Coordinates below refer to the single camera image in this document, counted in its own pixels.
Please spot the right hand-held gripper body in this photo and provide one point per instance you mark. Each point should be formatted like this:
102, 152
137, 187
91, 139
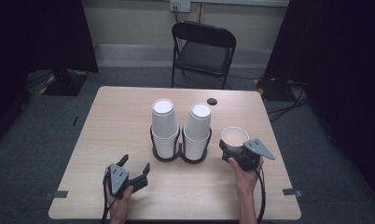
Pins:
249, 155

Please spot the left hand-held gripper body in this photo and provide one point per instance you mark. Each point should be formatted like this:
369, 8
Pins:
118, 179

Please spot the white cup stack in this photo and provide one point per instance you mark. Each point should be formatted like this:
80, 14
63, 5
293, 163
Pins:
235, 137

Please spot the stack of white cups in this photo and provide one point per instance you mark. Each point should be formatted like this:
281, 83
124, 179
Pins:
197, 130
164, 124

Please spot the dark double cup holder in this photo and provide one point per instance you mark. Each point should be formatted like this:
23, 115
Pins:
178, 157

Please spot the person's right hand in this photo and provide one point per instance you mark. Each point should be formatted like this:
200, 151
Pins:
246, 180

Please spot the person's left hand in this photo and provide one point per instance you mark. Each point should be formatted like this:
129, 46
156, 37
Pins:
122, 205

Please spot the black round table cap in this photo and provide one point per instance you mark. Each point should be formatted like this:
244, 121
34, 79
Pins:
212, 101

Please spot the grey tape strip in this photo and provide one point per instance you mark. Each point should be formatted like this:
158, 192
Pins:
292, 192
56, 194

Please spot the black stand base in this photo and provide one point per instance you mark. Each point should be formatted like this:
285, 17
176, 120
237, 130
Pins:
271, 88
64, 83

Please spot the black folding chair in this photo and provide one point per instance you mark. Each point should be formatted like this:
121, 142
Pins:
204, 56

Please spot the black curtain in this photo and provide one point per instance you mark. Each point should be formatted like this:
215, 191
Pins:
36, 40
341, 77

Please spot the white wall outlet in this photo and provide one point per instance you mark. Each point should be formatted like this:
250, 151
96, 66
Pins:
180, 5

